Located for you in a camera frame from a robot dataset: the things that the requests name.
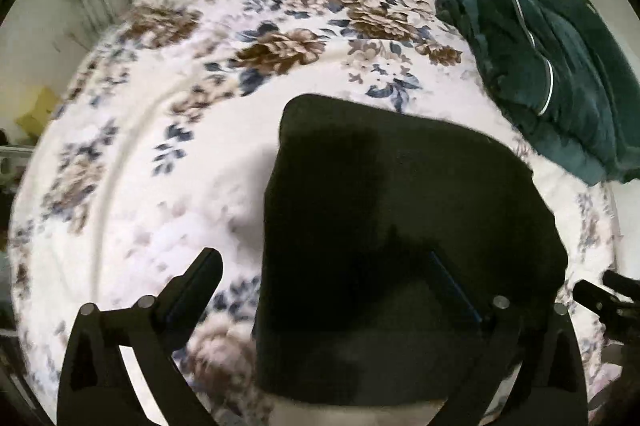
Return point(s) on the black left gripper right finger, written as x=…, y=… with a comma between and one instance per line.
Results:
x=527, y=335

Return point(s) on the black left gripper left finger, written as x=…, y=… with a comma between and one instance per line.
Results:
x=95, y=387

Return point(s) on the black garment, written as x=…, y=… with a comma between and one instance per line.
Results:
x=387, y=238

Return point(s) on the dark green pillow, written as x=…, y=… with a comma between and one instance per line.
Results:
x=590, y=123

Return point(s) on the dark green quilt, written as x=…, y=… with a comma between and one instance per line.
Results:
x=510, y=57

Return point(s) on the floral white bed blanket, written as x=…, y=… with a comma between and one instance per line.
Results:
x=166, y=137

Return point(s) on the yellow cardboard box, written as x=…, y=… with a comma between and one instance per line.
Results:
x=36, y=111

